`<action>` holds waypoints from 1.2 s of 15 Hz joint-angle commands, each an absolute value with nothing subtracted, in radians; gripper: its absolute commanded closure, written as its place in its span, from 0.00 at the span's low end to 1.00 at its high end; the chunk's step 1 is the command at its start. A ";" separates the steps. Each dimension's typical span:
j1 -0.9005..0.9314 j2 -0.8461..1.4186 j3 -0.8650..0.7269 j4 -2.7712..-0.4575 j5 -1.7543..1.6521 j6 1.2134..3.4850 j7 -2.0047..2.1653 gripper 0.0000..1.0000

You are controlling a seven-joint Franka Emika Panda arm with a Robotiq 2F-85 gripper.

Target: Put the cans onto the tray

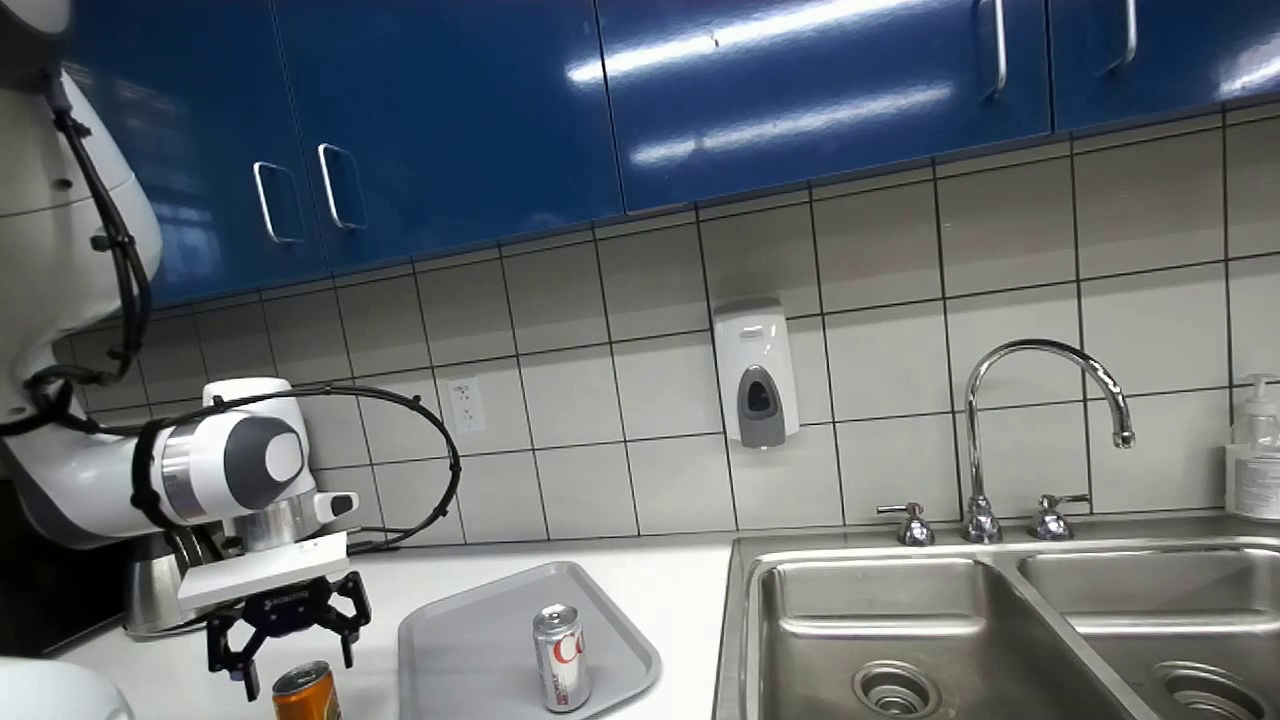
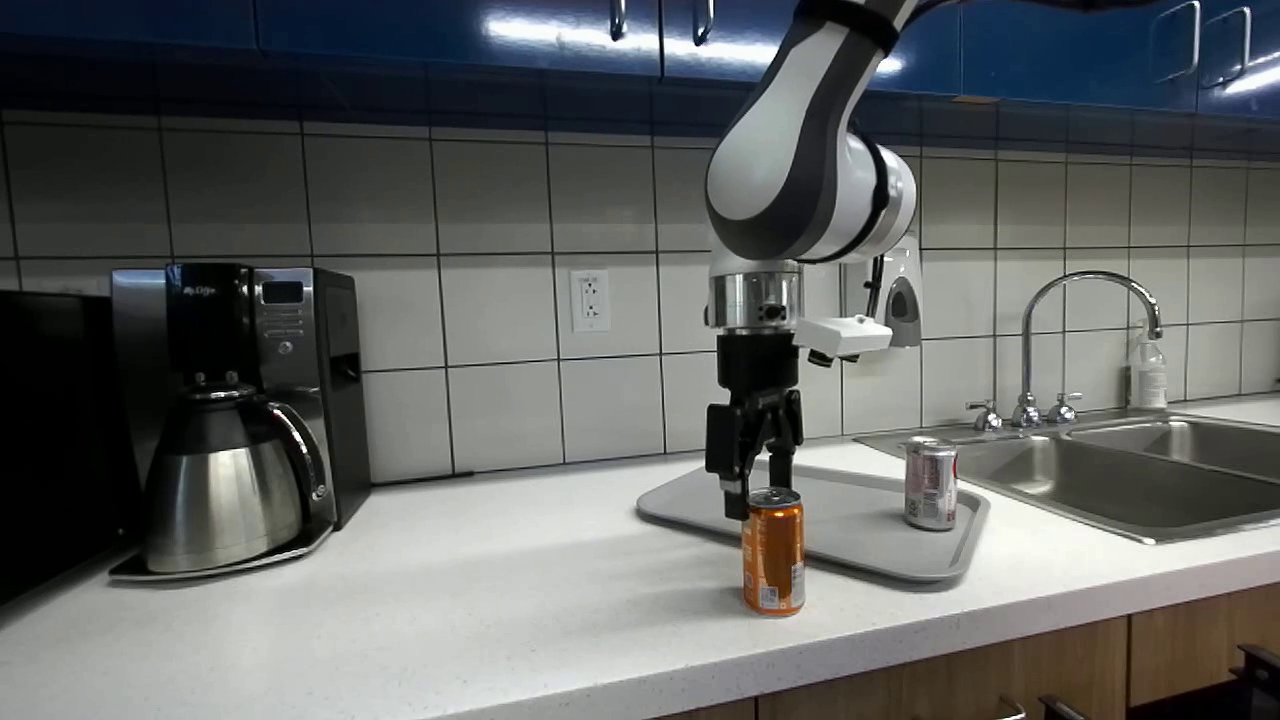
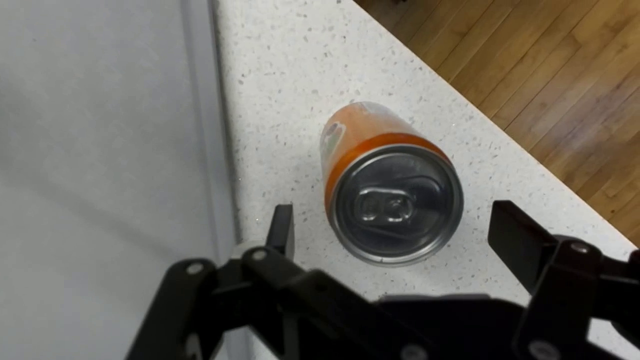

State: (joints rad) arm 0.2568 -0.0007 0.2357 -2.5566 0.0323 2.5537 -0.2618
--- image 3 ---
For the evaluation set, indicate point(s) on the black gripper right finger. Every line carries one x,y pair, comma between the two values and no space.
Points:
561,293

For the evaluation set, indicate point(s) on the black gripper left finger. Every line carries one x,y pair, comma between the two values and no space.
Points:
293,312

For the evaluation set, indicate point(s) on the orange soda can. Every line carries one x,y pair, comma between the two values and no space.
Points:
393,201

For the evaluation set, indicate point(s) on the grey plastic tray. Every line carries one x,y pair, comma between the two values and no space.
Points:
101,166

